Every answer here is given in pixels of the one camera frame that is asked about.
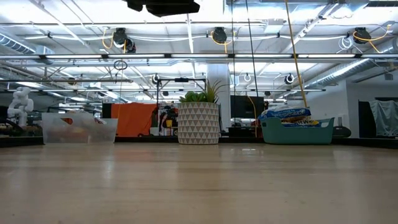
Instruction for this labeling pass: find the clear plastic bin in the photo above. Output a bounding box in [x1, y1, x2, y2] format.
[41, 111, 119, 145]

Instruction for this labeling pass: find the white robot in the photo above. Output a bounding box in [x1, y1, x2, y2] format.
[6, 86, 34, 127]

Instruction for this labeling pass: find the ceiling air duct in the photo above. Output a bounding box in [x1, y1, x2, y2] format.
[0, 32, 55, 65]
[304, 46, 398, 90]

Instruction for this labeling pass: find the black screen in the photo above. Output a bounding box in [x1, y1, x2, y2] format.
[230, 95, 266, 119]

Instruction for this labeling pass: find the teal plastic bin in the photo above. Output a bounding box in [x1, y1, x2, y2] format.
[260, 116, 336, 146]

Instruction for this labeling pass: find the black round base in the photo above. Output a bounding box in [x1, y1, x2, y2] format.
[331, 125, 352, 138]

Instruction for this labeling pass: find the black camera rig frame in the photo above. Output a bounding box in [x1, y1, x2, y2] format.
[155, 77, 208, 104]

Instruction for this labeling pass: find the red orange divider panel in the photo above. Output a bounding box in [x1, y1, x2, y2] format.
[101, 102, 159, 138]

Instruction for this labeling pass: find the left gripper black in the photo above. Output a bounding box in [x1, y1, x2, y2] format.
[125, 0, 201, 18]

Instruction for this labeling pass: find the yellow hanging cable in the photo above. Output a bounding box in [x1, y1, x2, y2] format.
[284, 0, 308, 109]

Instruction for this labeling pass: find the black hanging cable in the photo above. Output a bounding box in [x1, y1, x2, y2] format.
[245, 0, 259, 98]

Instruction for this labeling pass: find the long ceiling light strip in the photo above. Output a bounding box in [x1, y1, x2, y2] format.
[0, 53, 357, 60]

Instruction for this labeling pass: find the red black equipment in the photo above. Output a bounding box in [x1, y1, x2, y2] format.
[157, 103, 180, 137]

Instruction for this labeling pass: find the grey hanging cloth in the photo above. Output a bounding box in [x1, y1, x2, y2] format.
[369, 99, 398, 138]

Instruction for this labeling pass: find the potted plant triangle pattern pot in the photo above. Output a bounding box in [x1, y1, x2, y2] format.
[177, 80, 229, 146]

